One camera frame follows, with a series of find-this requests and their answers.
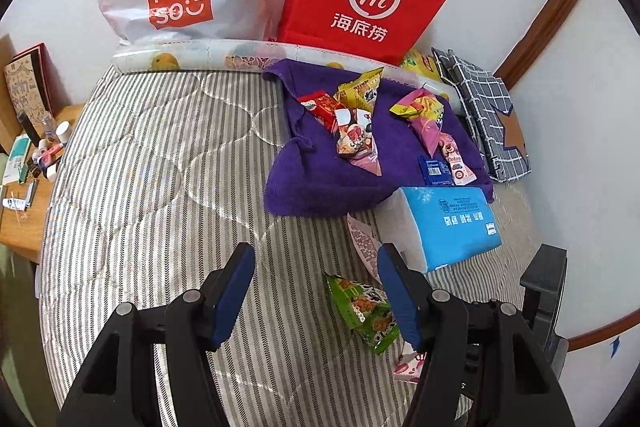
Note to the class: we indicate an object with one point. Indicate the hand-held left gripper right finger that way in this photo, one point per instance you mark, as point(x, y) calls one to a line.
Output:
point(400, 302)

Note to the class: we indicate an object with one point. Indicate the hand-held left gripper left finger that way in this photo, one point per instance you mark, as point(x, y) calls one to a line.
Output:
point(232, 302)

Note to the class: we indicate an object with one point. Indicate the green snack packet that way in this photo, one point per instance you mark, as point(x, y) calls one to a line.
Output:
point(362, 312)

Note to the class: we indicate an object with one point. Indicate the pink yellow snack packet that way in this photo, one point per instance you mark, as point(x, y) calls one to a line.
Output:
point(425, 117)

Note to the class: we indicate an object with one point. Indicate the red snack packet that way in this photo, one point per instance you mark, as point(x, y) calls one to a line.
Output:
point(320, 109)

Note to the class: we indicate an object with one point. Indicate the small yellow snack packet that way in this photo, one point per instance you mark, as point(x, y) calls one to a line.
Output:
point(360, 89)

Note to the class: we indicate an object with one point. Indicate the small pink snack packet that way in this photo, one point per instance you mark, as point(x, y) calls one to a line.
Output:
point(410, 364)

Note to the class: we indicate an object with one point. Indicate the wooden baseboard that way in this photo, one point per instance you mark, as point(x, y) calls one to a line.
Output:
point(600, 334)

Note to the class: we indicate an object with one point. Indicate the pink snack packet under towel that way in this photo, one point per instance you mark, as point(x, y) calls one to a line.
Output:
point(365, 242)

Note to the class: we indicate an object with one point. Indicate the blue tissue pack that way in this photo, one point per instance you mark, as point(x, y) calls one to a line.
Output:
point(450, 222)

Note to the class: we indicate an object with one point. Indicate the small blue packet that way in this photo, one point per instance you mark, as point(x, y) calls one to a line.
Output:
point(434, 171)

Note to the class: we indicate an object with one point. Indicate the striped mattress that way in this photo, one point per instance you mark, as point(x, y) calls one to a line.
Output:
point(150, 182)

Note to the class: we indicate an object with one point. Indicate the purple towel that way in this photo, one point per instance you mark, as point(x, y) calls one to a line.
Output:
point(310, 177)

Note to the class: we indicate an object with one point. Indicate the red white stick packet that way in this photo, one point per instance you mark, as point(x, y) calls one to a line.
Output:
point(457, 162)

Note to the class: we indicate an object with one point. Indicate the pink white strawberry snack packet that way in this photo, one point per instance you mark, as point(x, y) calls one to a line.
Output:
point(355, 137)

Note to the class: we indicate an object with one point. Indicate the grey plaid star cushion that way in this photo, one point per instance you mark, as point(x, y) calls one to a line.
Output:
point(490, 127)

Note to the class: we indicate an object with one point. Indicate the wooden nightstand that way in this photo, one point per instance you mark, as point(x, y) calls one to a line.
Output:
point(15, 232)

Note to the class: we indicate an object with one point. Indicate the pink white lip balm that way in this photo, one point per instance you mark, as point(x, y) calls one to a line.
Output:
point(49, 151)

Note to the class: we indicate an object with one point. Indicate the yellow chip bag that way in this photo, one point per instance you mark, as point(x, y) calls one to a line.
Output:
point(420, 64)

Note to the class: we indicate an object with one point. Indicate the small white jar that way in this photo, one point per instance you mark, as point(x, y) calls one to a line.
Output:
point(64, 132)

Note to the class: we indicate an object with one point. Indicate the clear small bottle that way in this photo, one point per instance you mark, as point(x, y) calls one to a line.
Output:
point(49, 127)

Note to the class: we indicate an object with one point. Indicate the teal white tube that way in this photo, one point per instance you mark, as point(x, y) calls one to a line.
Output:
point(15, 159)

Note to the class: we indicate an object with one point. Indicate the red patterned book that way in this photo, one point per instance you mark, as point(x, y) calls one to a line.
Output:
point(27, 87)

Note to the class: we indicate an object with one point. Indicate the brown wooden door frame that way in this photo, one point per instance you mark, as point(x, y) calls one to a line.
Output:
point(545, 17)

